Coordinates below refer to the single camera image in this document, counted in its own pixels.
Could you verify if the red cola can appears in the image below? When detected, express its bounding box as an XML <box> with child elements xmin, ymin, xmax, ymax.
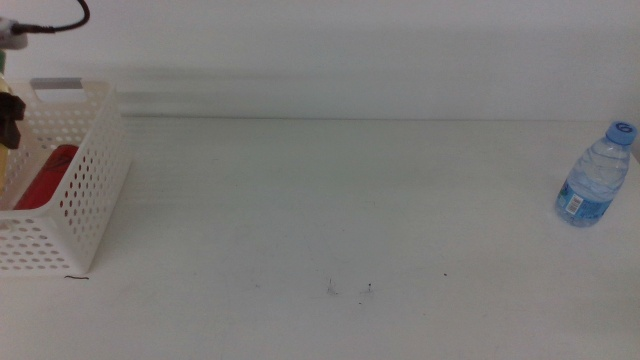
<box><xmin>13</xmin><ymin>144</ymin><xmax>81</xmax><ymax>211</ymax></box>

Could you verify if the clear water bottle blue cap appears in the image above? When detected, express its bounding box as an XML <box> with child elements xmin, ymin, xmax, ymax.
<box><xmin>554</xmin><ymin>119</ymin><xmax>638</xmax><ymax>229</ymax></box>

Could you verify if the white perforated plastic basket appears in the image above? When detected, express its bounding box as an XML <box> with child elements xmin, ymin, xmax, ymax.
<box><xmin>0</xmin><ymin>78</ymin><xmax>134</xmax><ymax>275</ymax></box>

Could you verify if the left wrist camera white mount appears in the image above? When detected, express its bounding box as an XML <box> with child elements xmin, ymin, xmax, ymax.
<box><xmin>0</xmin><ymin>17</ymin><xmax>30</xmax><ymax>51</ymax></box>

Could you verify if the left braided black camera cable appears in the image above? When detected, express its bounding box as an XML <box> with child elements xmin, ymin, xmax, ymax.
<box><xmin>10</xmin><ymin>0</ymin><xmax>92</xmax><ymax>35</ymax></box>

